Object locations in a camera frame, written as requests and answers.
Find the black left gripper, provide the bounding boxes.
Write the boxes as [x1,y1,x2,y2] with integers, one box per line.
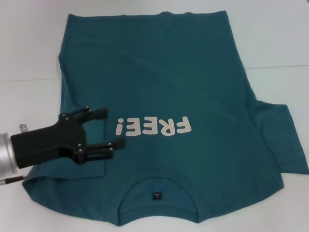
[11,105,126,169]

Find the teal FREE! print T-shirt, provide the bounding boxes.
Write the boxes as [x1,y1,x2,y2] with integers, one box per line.
[21,10,309,219]

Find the left arm cable with plug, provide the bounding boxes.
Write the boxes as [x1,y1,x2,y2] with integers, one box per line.
[0,173,34,186]

